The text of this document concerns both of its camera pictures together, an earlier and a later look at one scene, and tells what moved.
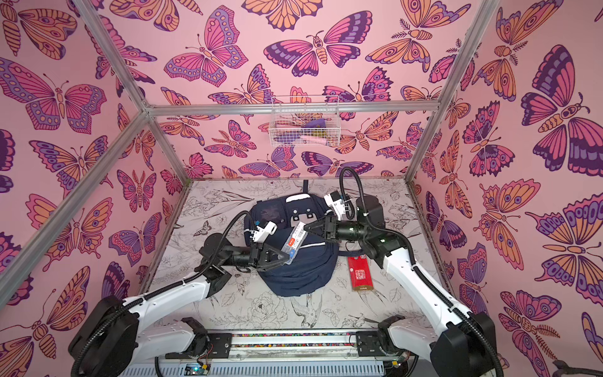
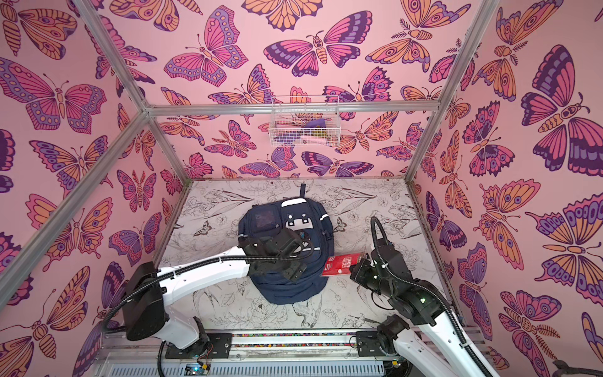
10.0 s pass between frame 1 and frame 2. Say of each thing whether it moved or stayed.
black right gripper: moved
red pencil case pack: moved
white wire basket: stayed
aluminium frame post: stayed
